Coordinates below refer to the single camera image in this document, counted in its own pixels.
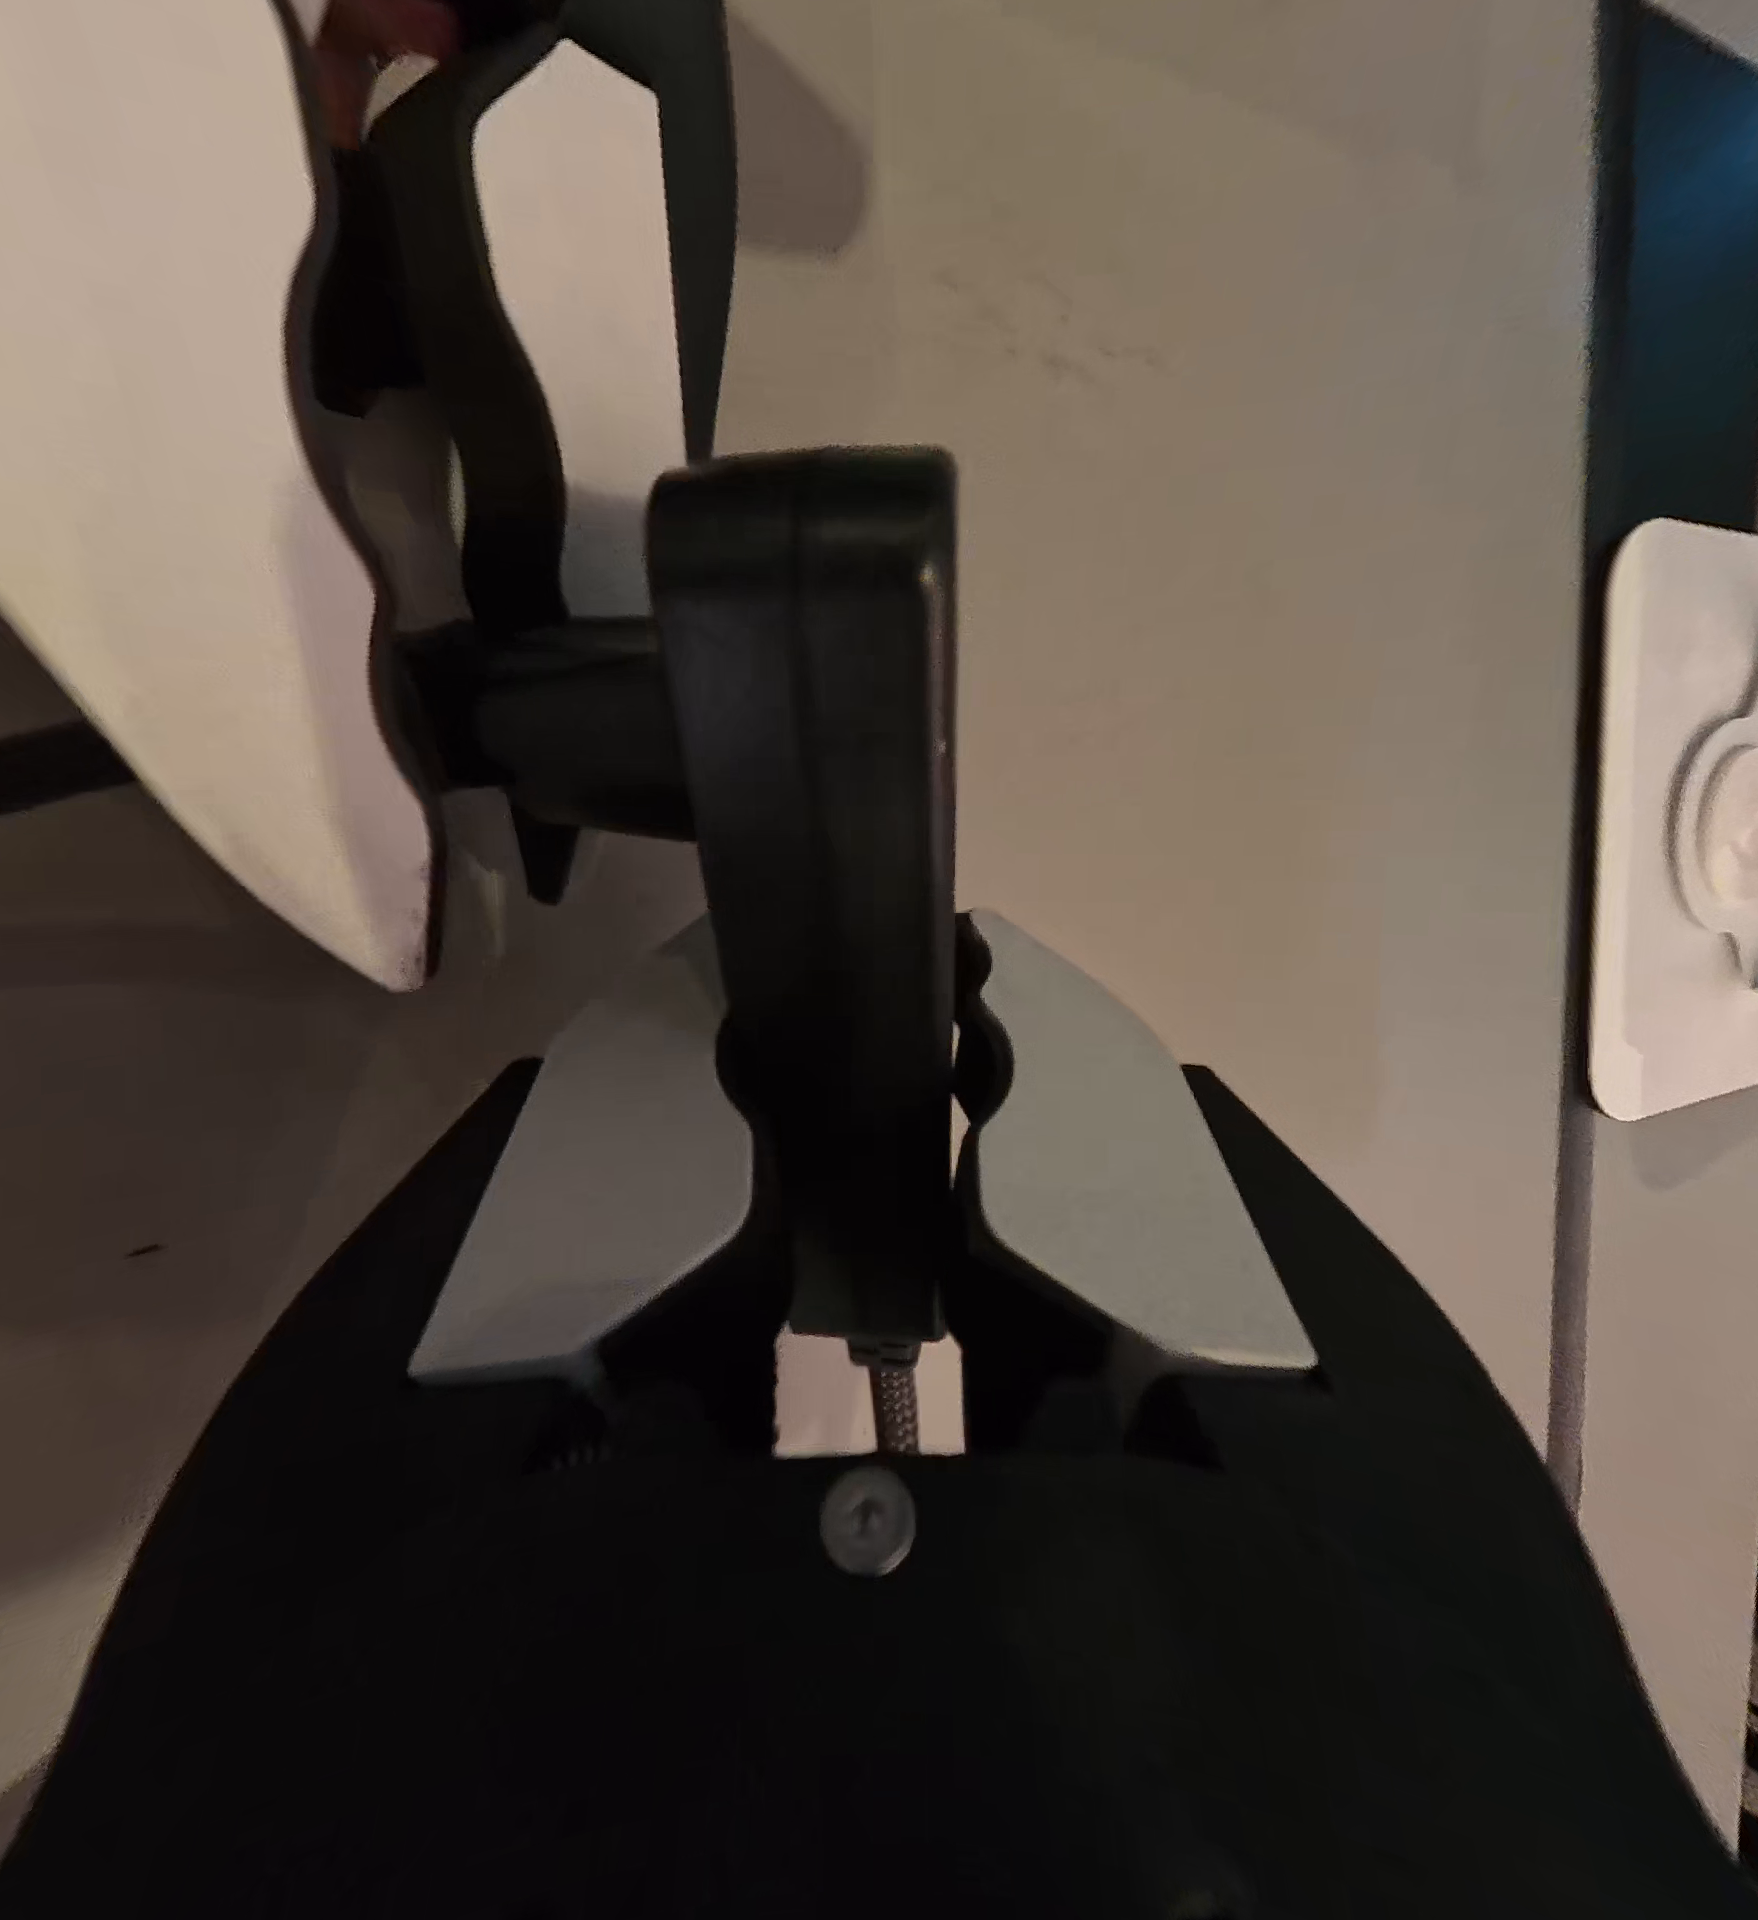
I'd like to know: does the braided power strip cable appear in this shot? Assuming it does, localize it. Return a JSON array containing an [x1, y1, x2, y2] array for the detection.
[[853, 1332, 923, 1460]]

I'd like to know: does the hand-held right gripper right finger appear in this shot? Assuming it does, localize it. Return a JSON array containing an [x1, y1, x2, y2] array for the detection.
[[946, 907, 1318, 1373]]

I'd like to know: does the dark blue desk panel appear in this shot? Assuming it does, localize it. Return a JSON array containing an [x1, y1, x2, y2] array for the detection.
[[1584, 0, 1758, 1085]]

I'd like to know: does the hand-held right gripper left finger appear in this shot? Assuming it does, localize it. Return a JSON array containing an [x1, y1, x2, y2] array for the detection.
[[409, 916, 783, 1386]]

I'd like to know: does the person's left hand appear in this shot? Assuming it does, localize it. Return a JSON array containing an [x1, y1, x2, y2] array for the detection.
[[320, 0, 457, 65]]

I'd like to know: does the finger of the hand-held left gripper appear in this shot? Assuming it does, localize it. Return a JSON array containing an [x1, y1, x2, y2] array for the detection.
[[0, 0, 450, 995], [368, 0, 743, 632]]

